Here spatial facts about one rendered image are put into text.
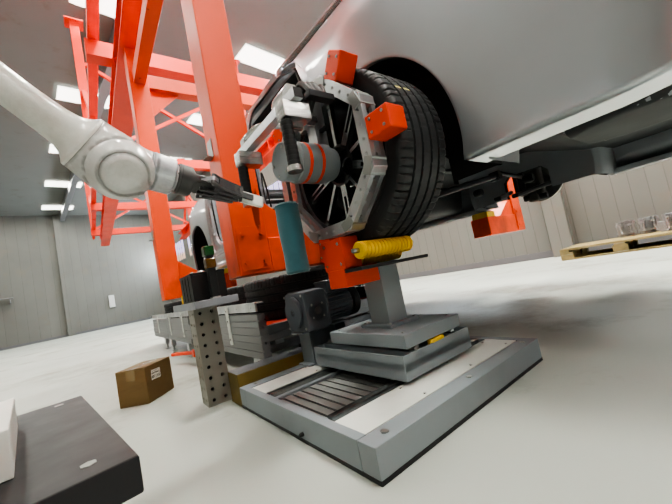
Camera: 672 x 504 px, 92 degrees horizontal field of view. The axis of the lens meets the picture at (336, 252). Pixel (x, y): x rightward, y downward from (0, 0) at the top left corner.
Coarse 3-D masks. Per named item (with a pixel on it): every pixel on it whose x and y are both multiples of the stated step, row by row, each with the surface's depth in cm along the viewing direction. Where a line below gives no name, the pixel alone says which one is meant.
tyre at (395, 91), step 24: (360, 72) 106; (384, 96) 99; (408, 96) 104; (408, 120) 99; (432, 120) 107; (408, 144) 97; (432, 144) 105; (408, 168) 99; (432, 168) 106; (384, 192) 104; (408, 192) 104; (432, 192) 111; (312, 216) 138; (384, 216) 105; (408, 216) 110; (360, 240) 115
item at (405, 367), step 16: (448, 336) 112; (464, 336) 117; (320, 352) 133; (336, 352) 124; (352, 352) 116; (368, 352) 117; (384, 352) 111; (400, 352) 105; (416, 352) 101; (432, 352) 105; (448, 352) 110; (336, 368) 125; (352, 368) 117; (368, 368) 110; (384, 368) 104; (400, 368) 98; (416, 368) 100; (432, 368) 104
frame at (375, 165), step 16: (320, 80) 109; (336, 96) 104; (352, 96) 98; (368, 96) 99; (368, 112) 101; (368, 144) 95; (368, 160) 96; (384, 160) 98; (368, 176) 97; (288, 192) 135; (368, 192) 104; (352, 208) 104; (368, 208) 105; (304, 224) 128; (336, 224) 112; (352, 224) 105
